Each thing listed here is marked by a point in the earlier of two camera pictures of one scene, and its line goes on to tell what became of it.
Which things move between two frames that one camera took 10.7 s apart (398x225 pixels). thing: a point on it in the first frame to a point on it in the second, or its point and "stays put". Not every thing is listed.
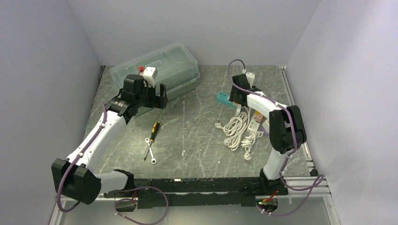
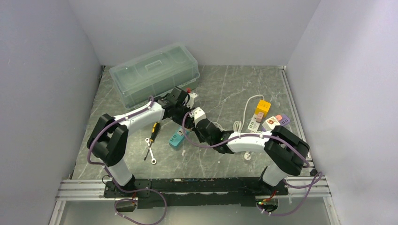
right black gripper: x=234 y=94 to x=197 y=132
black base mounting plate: x=173 y=192 stays put
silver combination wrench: x=153 y=160 stays put
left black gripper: x=157 y=96 to x=182 y=115
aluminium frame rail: x=313 y=185 stays put
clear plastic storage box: x=176 y=68 stays put
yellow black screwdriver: x=154 y=133 stays put
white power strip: x=253 y=125 stays put
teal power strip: x=222 y=98 to x=176 y=140
